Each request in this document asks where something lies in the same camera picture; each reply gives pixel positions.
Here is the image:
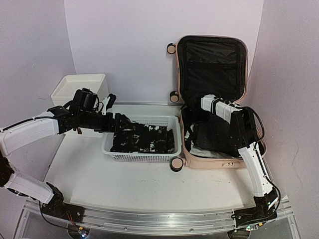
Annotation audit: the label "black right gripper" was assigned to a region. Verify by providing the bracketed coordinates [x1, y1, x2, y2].
[189, 106, 210, 124]

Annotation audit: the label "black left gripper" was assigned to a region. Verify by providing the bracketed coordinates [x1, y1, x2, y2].
[79, 110, 130, 132]

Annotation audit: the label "black white patterned garment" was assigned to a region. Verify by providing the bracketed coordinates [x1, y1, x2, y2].
[110, 122, 175, 154]

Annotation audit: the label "white perforated plastic basket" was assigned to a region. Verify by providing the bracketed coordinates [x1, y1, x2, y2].
[101, 115, 182, 163]

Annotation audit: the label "dark jeans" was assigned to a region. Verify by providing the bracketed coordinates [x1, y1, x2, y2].
[191, 117, 241, 158]

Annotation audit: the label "pink hard-shell suitcase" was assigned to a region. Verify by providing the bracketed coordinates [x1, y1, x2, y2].
[166, 35, 266, 172]

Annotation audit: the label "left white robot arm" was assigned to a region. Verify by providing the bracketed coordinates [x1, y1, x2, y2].
[0, 88, 128, 218]

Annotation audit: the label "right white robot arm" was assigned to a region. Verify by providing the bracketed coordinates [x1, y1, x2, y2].
[190, 94, 280, 221]

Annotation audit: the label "white drawer cabinet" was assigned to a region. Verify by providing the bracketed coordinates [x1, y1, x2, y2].
[51, 74, 109, 138]

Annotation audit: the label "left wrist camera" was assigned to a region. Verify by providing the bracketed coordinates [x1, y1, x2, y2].
[102, 94, 117, 115]

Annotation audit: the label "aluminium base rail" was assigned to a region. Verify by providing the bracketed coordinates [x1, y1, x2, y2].
[23, 199, 295, 235]

